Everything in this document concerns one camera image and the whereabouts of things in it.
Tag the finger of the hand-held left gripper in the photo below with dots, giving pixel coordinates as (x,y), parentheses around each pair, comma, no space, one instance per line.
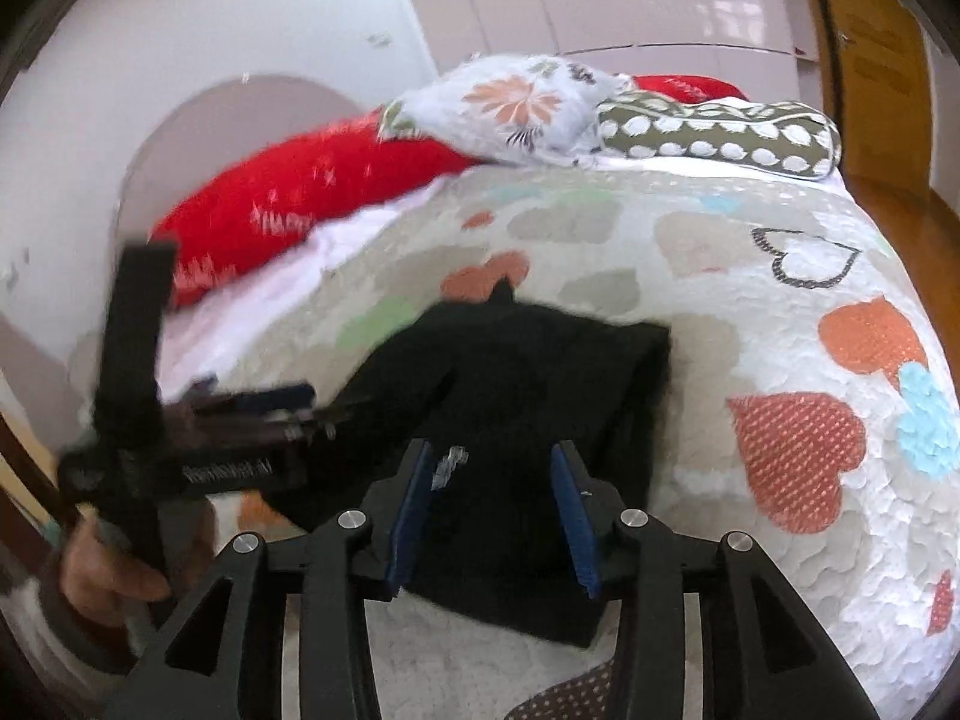
(315,427)
(277,399)

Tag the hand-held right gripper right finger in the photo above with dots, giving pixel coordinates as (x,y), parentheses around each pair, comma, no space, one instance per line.
(574,521)

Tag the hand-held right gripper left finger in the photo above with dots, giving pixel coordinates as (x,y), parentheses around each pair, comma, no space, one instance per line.
(409,521)

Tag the black pants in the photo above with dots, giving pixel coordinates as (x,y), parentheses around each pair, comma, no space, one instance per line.
(517,390)

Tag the person's left forearm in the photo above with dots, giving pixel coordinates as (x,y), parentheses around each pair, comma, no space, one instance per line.
(82,645)

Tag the person's left hand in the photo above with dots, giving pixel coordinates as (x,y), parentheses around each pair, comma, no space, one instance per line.
(97,577)

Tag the brown dotted cloth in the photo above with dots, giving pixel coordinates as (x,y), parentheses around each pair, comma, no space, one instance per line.
(570,697)

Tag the large red pillow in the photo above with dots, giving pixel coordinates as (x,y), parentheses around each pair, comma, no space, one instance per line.
(300,180)

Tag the rounded beige headboard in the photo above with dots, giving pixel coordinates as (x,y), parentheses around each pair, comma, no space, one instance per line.
(225,112)

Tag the heart printed quilt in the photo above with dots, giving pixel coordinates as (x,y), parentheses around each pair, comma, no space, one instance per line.
(712,277)

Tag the white floral pillow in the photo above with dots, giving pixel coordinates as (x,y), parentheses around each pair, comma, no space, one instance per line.
(517,105)

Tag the green polka dot bolster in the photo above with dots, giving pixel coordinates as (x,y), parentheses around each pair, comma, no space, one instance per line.
(720,135)

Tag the small red pillow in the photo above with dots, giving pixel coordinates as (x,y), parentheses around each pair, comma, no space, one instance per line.
(682,86)

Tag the glossy beige wardrobe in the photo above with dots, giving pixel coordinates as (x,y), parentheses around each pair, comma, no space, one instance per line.
(615,0)

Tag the wooden door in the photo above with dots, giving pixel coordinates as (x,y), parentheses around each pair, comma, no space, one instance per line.
(877,60)

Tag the wall socket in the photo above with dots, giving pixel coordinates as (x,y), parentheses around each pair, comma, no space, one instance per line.
(379,39)

